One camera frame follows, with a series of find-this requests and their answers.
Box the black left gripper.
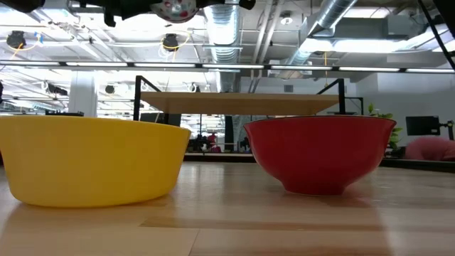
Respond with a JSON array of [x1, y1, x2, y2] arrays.
[[90, 0, 257, 28]]

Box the long strip light fixture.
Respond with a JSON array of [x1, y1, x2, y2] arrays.
[[0, 60, 455, 75]]

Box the silver ribbed air duct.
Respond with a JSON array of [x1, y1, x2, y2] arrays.
[[280, 0, 358, 78], [203, 5, 244, 94]]

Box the black hanging cable reel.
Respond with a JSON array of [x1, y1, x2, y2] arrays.
[[161, 33, 181, 52], [6, 30, 28, 50]]

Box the black aluminium side frame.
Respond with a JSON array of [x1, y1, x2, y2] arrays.
[[379, 158, 455, 174]]

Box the white building column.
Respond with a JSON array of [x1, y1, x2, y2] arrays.
[[68, 70, 98, 117]]

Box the grey rectangular air duct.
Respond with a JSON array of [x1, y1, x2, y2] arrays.
[[308, 16, 415, 41]]

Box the wooden shelf black metal frame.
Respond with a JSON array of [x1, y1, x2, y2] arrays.
[[133, 75, 364, 122]]

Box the black table frame rail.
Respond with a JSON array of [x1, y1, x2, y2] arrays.
[[183, 152, 257, 164]]

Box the black flat panel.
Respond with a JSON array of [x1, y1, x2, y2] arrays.
[[139, 112, 183, 127]]

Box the green potted plant white pot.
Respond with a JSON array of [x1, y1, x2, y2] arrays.
[[368, 102, 405, 152]]

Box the yellow plastic bowl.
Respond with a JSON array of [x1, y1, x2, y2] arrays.
[[0, 115, 192, 209]]

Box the black computer monitor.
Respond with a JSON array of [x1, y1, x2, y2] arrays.
[[405, 115, 441, 137]]

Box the person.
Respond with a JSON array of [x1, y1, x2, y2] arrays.
[[405, 137, 455, 161]]

